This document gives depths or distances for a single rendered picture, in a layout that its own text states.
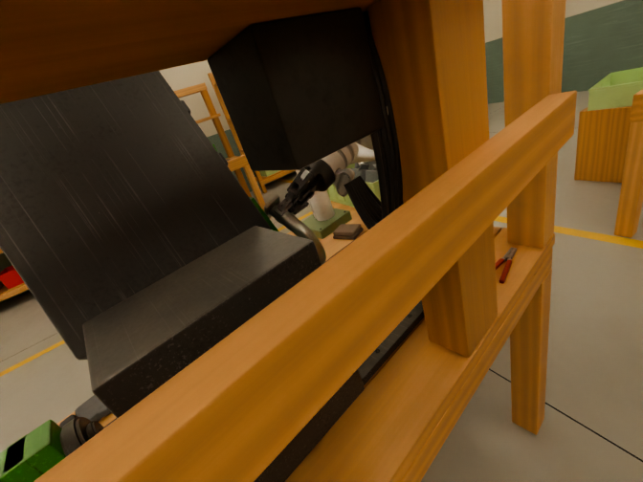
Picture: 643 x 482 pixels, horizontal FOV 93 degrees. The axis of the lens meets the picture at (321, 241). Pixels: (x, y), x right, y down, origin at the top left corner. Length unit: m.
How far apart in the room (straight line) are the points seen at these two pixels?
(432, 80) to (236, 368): 0.40
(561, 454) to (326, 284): 1.45
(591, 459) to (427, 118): 1.44
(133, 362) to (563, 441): 1.55
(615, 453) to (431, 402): 1.12
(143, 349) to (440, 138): 0.45
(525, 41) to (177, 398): 0.86
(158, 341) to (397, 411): 0.44
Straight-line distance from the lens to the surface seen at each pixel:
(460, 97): 0.51
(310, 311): 0.25
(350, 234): 1.15
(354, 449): 0.63
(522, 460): 1.61
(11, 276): 6.08
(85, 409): 1.01
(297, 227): 0.64
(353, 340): 0.29
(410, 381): 0.68
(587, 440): 1.70
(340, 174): 0.70
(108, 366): 0.41
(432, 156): 0.48
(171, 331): 0.39
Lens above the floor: 1.43
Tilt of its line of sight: 26 degrees down
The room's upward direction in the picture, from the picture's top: 18 degrees counter-clockwise
